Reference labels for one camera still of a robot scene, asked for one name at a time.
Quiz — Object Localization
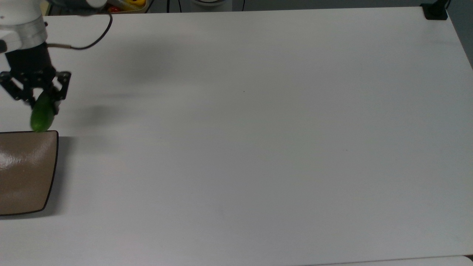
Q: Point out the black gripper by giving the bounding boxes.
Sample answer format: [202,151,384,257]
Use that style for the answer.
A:
[0,42,72,115]

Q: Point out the green cucumber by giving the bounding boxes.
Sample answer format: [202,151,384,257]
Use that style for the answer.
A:
[30,91,59,133]

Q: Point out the square brown ceramic plate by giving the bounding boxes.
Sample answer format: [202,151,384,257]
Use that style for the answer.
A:
[0,130,59,217]

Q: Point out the yellow container with toys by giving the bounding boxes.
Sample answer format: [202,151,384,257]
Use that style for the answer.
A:
[106,0,149,14]

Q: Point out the black table clamp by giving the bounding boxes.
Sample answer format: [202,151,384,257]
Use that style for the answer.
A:
[421,0,450,21]

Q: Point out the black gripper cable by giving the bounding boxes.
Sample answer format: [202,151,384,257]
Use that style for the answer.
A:
[46,13,113,51]

